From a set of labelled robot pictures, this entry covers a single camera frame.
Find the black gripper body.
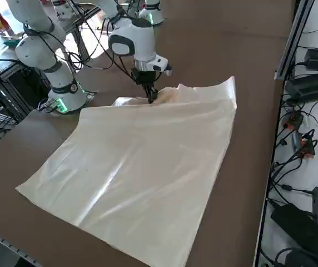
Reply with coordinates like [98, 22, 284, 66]
[131, 68, 157, 86]

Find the cream tablecloth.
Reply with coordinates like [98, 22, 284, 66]
[15, 75, 237, 267]

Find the black equipment case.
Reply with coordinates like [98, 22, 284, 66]
[7, 65, 51, 123]

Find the red black plug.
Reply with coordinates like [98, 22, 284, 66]
[282, 110, 305, 131]

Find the grey pen-shaped tool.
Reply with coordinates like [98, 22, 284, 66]
[291, 131, 302, 153]

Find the long black power brick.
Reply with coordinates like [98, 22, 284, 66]
[285, 70, 318, 103]

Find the orange black clamp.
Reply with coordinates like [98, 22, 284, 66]
[300, 129, 318, 159]

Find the large black power adapter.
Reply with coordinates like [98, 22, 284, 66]
[270, 204, 318, 264]

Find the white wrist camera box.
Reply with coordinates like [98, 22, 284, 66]
[147, 55, 168, 72]

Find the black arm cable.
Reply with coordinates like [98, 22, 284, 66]
[41, 0, 137, 83]

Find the aluminium extrusion post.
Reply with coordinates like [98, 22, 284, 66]
[274, 0, 315, 81]

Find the aluminium table edge rail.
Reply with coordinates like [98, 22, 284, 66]
[0, 224, 42, 267]

